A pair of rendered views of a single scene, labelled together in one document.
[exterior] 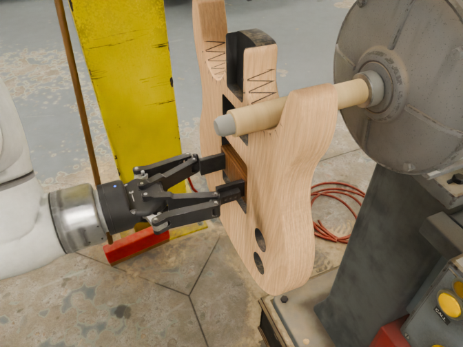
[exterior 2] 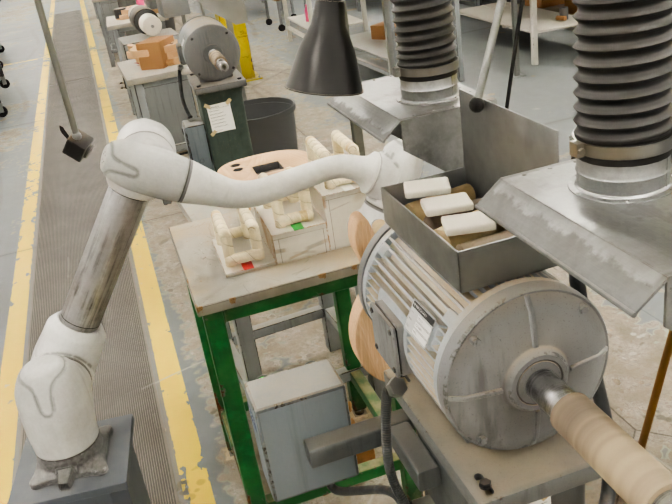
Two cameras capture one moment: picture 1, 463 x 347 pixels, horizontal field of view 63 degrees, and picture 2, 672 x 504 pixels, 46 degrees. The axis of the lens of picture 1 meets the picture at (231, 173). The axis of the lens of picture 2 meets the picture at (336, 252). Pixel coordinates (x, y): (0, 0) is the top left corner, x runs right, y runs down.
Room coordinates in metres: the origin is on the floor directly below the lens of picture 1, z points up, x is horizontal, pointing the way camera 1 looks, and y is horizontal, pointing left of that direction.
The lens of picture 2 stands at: (0.49, -1.45, 1.89)
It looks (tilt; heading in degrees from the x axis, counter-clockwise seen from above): 25 degrees down; 99
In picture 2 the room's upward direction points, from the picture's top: 9 degrees counter-clockwise
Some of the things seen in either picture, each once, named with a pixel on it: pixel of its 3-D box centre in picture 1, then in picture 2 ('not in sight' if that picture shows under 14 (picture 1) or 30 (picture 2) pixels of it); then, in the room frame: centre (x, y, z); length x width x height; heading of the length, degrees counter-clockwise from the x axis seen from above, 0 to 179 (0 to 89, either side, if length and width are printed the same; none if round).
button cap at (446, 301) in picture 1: (452, 303); not in sight; (0.22, -0.27, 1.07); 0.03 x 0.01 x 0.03; 23
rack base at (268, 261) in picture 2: not in sight; (242, 251); (-0.12, 0.62, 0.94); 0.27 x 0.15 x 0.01; 113
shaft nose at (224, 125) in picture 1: (223, 126); not in sight; (0.35, 0.01, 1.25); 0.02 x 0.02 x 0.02; 23
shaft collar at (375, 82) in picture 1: (366, 89); not in sight; (0.43, -0.17, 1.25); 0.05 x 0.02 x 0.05; 23
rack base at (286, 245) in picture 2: not in sight; (290, 227); (0.02, 0.67, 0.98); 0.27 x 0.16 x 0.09; 113
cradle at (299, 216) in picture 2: not in sight; (294, 217); (0.06, 0.59, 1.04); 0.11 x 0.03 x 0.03; 23
